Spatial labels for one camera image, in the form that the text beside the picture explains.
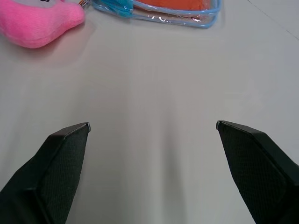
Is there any orange fabric garment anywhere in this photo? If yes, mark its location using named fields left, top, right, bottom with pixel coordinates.
left=134, top=0, right=219, bottom=24

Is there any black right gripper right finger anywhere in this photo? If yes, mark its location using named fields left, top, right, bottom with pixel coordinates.
left=216, top=120, right=299, bottom=224

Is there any clear blue-trimmed zipper pouch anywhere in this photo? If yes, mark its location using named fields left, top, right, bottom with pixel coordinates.
left=92, top=0, right=222, bottom=29

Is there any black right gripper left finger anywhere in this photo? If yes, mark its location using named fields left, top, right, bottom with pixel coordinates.
left=0, top=122, right=91, bottom=224

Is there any pink plush toy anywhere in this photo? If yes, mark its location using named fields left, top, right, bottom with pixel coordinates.
left=0, top=0, right=85, bottom=49

